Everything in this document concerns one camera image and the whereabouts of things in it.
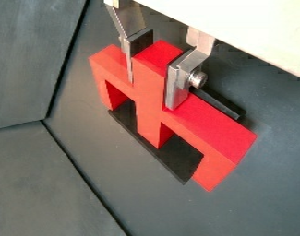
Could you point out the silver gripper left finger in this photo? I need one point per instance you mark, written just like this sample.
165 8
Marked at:
134 36

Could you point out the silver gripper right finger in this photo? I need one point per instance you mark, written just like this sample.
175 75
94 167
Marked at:
183 71

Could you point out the red E-shaped block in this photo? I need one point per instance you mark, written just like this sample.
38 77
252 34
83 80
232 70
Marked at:
218 137

